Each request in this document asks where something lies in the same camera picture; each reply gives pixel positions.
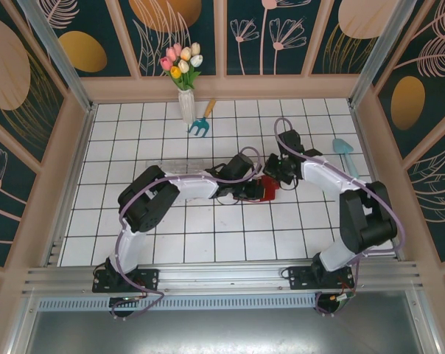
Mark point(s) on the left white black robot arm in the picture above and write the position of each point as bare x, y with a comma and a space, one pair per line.
193, 186

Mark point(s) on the aluminium mounting rail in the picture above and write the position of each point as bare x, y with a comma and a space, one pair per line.
226, 274

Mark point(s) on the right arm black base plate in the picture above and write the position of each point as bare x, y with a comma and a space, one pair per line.
300, 278

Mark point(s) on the artificial tulip bouquet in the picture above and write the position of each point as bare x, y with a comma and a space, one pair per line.
182, 62

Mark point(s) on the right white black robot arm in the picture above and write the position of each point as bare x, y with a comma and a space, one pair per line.
329, 177

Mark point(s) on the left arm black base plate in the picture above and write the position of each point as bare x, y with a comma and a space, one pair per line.
149, 280

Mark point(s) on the aluminium frame post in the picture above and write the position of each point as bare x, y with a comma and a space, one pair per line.
56, 55
384, 48

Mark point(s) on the light blue plastic trowel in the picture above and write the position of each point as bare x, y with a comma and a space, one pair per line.
346, 151

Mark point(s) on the white ribbed vase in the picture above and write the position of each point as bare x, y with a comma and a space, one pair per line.
186, 107

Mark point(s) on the red leather card holder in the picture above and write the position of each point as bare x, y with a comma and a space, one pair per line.
270, 188

